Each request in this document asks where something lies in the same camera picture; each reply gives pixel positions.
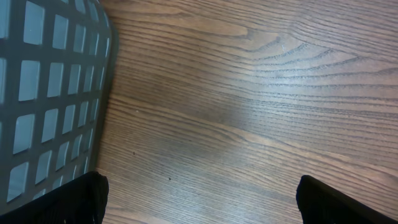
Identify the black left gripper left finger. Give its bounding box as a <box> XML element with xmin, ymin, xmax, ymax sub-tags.
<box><xmin>1</xmin><ymin>171</ymin><xmax>109</xmax><ymax>224</ymax></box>

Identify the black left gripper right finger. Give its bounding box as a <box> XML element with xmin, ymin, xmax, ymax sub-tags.
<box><xmin>296</xmin><ymin>175</ymin><xmax>397</xmax><ymax>224</ymax></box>

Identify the grey plastic mesh basket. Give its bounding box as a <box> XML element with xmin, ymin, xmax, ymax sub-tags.
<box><xmin>1</xmin><ymin>0</ymin><xmax>119</xmax><ymax>213</ymax></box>

